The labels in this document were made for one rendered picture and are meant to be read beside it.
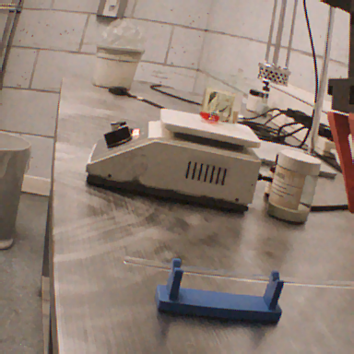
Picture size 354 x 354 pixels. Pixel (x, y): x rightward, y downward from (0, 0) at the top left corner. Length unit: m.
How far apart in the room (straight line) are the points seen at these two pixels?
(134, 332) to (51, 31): 2.80
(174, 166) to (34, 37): 2.46
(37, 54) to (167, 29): 0.68
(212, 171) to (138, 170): 0.08
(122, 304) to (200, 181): 0.33
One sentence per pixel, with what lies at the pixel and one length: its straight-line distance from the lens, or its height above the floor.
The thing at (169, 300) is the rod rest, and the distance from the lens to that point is 0.48.
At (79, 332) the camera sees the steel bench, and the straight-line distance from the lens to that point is 0.42.
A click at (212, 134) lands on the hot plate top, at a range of 0.77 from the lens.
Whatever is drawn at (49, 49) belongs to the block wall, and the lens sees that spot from 3.18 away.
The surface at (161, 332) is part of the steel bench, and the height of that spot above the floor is 0.75.
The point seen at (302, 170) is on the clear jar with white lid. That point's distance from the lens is 0.79.
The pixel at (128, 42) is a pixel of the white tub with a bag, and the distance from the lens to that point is 1.77.
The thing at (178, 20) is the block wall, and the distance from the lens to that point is 3.22.
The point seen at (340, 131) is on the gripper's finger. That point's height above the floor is 0.91.
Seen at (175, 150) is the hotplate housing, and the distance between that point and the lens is 0.77.
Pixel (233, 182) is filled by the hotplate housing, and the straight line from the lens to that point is 0.78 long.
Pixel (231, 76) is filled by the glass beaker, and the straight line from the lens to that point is 0.81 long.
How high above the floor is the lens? 0.95
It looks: 13 degrees down
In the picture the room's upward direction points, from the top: 12 degrees clockwise
